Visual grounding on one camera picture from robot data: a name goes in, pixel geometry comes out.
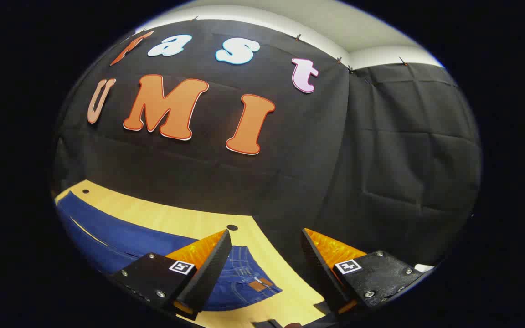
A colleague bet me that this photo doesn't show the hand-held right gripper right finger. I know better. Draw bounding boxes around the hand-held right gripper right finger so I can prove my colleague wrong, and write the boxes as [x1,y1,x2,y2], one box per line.
[301,228,435,316]

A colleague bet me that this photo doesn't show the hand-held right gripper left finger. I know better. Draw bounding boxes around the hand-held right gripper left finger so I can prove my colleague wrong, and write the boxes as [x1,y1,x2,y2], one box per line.
[109,229,233,321]

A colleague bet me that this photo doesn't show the blue jeans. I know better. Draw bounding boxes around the blue jeans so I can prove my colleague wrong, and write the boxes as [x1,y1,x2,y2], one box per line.
[55,191,283,313]

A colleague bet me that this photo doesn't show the black backdrop cloth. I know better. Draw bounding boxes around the black backdrop cloth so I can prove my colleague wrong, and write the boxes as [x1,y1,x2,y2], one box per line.
[51,18,483,274]

